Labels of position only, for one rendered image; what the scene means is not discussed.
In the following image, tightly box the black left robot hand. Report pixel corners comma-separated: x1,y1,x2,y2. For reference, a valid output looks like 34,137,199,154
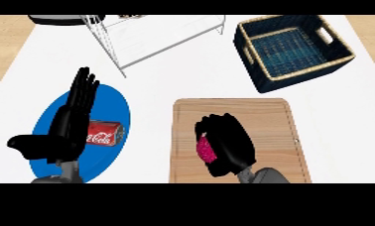
6,66,101,165

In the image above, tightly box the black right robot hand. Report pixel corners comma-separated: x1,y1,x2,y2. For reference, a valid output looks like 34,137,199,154
194,112,259,177

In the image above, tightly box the pink cupcake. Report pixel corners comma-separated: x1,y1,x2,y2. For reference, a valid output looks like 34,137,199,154
195,132,219,164

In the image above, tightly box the wooden cutting board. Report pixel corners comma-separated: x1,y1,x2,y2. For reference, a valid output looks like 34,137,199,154
168,97,313,184

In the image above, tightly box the dark blue wicker basket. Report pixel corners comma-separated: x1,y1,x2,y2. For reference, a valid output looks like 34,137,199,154
232,15,357,94

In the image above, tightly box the blue oval placemat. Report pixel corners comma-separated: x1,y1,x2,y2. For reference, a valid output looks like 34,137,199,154
28,83,132,184

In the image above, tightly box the red soda can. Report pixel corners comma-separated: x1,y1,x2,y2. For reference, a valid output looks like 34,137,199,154
86,120,126,147

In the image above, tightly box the dark round pan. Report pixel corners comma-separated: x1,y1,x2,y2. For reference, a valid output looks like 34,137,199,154
27,15,106,27

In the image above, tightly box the white wire rack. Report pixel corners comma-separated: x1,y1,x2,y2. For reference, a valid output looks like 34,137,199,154
80,15,228,79

